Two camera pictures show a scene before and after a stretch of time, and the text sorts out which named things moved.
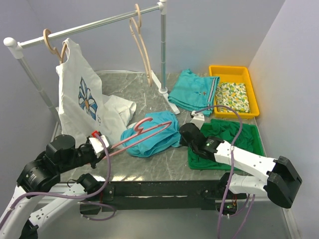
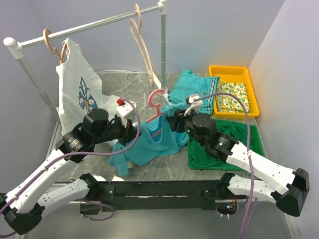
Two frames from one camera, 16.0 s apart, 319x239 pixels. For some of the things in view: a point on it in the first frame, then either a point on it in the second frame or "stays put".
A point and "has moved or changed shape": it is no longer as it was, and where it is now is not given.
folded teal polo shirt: x=194 y=92 stays put
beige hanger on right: x=131 y=20 stays put
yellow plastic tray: x=237 y=74 stays put
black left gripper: x=96 y=157 to x=128 y=131
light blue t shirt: x=168 y=138 has moved or changed shape
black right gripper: x=183 y=142 to x=179 y=117
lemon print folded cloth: x=233 y=95 stays put
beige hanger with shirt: x=54 y=50 stays put
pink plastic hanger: x=139 y=130 to x=150 y=102
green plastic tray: x=243 y=135 stays put
